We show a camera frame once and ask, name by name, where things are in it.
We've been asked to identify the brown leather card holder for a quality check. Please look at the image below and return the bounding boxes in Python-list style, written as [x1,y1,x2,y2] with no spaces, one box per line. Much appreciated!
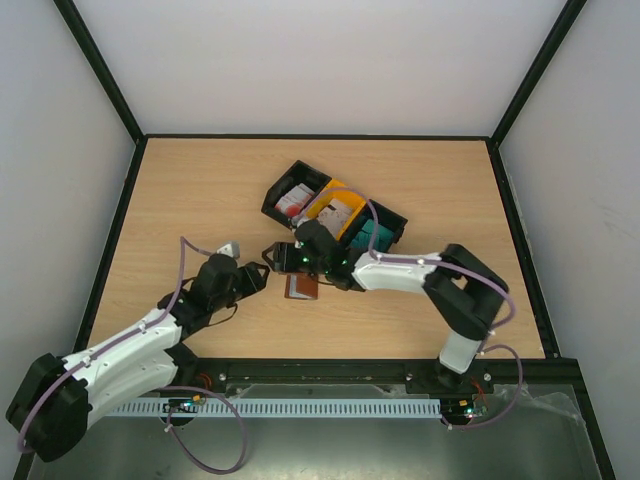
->
[284,273,319,301]

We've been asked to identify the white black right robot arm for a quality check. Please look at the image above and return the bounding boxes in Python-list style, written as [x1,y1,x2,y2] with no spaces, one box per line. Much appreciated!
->
[262,220,515,392]

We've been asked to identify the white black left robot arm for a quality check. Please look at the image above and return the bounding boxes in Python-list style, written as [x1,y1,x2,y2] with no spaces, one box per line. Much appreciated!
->
[6,253,269,462]

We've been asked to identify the red white card stack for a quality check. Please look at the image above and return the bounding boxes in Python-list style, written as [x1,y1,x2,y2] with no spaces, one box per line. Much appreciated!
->
[275,183,314,218]

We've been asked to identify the green card stack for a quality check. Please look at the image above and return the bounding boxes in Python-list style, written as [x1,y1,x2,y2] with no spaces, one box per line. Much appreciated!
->
[350,219,394,252]

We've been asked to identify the yellow plastic bin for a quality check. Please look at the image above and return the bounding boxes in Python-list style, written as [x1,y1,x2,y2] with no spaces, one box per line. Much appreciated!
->
[302,179,366,240]

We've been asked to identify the black plastic bin left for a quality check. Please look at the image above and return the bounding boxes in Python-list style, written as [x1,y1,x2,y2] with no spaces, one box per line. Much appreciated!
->
[261,160,331,228]

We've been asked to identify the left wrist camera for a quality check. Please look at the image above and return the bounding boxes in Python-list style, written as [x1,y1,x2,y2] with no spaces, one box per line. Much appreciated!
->
[215,241,241,259]

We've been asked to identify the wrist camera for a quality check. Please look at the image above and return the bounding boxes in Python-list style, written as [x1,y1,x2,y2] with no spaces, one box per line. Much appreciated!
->
[215,241,241,259]
[291,215,310,229]

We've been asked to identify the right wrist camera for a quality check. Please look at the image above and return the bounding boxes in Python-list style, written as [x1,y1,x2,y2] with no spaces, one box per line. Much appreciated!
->
[291,215,310,229]

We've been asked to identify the black metal frame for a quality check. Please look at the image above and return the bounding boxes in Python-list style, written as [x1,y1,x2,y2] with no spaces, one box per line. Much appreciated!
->
[12,0,616,480]

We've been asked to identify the light blue cable duct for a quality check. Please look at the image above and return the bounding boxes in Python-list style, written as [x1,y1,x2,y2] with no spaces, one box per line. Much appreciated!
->
[110,398,441,419]

